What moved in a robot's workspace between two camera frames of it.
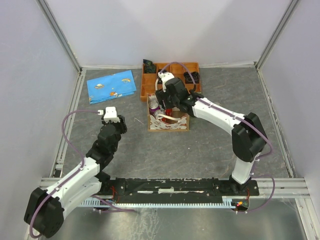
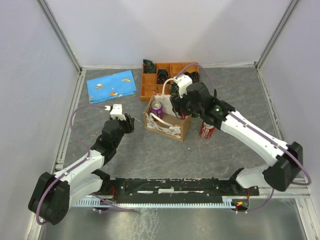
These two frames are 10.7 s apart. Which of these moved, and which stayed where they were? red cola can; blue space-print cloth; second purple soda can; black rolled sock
Moved: red cola can
Stayed: black rolled sock; blue space-print cloth; second purple soda can
